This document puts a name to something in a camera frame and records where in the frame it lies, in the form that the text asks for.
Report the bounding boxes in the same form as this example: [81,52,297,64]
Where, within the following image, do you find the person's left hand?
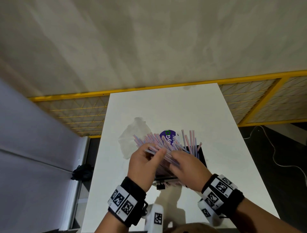
[127,143,167,193]

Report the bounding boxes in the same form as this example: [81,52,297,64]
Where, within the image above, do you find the person's right hand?
[169,150,213,193]

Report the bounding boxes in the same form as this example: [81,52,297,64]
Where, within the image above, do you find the bundle of striped drinking straws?
[133,130,203,189]

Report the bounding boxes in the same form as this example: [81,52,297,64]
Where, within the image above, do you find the person's right forearm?
[229,197,303,233]

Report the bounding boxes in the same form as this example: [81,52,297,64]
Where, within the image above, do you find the person's left forearm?
[94,211,135,233]

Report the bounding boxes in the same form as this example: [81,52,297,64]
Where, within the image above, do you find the purple label packaging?
[159,130,180,150]

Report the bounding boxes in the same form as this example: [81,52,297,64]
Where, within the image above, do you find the black square container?
[153,145,208,190]

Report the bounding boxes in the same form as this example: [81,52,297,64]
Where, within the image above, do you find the clear plastic bag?
[117,117,154,160]

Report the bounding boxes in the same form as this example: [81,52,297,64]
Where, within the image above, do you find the black wristband with marker tags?
[201,174,245,218]
[107,176,147,227]

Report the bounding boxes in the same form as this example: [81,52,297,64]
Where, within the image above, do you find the black bag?
[71,164,94,182]

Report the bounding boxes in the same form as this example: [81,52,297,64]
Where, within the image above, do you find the yellow mesh fence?
[28,70,307,139]

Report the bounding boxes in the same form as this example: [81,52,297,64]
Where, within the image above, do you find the grey partition panel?
[0,77,91,233]

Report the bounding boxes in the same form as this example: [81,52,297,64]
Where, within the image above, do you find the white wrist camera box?
[197,199,225,227]
[143,204,164,232]

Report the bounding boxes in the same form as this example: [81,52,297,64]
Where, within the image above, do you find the white cable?
[243,125,307,188]

